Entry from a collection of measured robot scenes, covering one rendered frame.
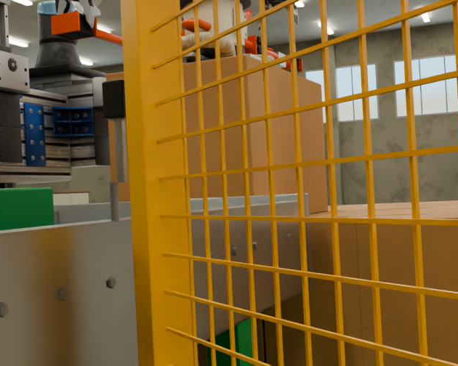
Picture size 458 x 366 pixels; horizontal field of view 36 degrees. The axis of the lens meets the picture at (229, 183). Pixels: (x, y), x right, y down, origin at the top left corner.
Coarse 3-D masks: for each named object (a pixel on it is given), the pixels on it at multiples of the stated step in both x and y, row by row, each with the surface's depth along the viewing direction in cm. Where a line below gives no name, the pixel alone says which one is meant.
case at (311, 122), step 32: (192, 64) 170; (224, 64) 167; (256, 64) 170; (192, 96) 170; (224, 96) 167; (256, 96) 168; (288, 96) 190; (320, 96) 217; (192, 128) 171; (256, 128) 167; (288, 128) 188; (320, 128) 215; (128, 160) 178; (192, 160) 171; (256, 160) 166; (288, 160) 187; (128, 192) 178; (192, 192) 171; (256, 192) 165; (288, 192) 186; (320, 192) 212
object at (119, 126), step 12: (108, 84) 81; (120, 84) 81; (108, 96) 81; (120, 96) 81; (108, 108) 81; (120, 108) 81; (120, 120) 82; (120, 132) 82; (120, 144) 82; (120, 156) 82; (120, 168) 82; (120, 180) 82
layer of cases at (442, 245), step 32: (320, 224) 158; (352, 224) 155; (384, 224) 152; (320, 256) 158; (352, 256) 155; (384, 256) 152; (448, 256) 147; (320, 288) 158; (352, 288) 155; (384, 288) 152; (448, 288) 147; (256, 320) 165; (288, 320) 161; (320, 320) 158; (352, 320) 155; (384, 320) 152; (416, 320) 150; (448, 320) 147; (288, 352) 161; (320, 352) 158; (352, 352) 155; (384, 352) 152; (416, 352) 150; (448, 352) 147
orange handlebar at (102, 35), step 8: (184, 24) 185; (192, 24) 184; (200, 24) 185; (208, 24) 189; (104, 32) 193; (184, 32) 197; (104, 40) 195; (112, 40) 196; (120, 40) 200; (248, 48) 216; (288, 64) 247
